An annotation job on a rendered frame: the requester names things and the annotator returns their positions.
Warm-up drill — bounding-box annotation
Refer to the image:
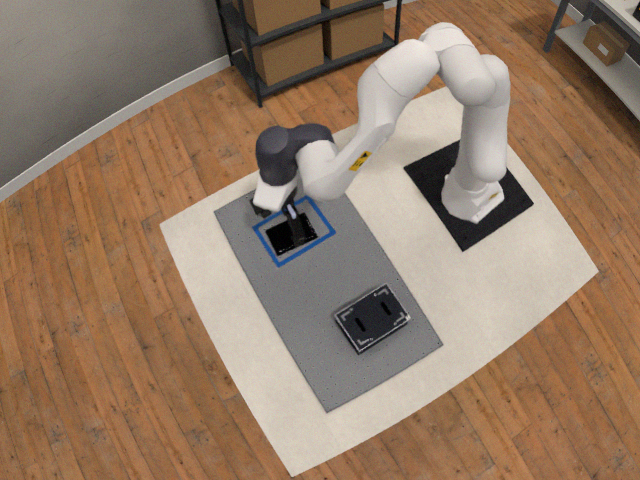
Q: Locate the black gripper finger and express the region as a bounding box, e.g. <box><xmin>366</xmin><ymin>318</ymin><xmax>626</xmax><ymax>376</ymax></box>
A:
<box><xmin>281</xmin><ymin>199</ymin><xmax>306</xmax><ymax>248</ymax></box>

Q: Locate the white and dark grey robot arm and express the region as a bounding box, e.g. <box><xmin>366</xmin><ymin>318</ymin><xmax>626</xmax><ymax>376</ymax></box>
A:
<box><xmin>249</xmin><ymin>22</ymin><xmax>511</xmax><ymax>224</ymax></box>

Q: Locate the blue tape rectangle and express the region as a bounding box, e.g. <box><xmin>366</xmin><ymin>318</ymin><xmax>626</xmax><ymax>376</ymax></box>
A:
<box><xmin>253</xmin><ymin>195</ymin><xmax>336</xmax><ymax>268</ymax></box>

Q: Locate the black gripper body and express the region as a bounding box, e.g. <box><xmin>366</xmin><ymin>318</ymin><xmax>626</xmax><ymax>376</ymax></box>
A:
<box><xmin>282</xmin><ymin>185</ymin><xmax>297</xmax><ymax>210</ymax></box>

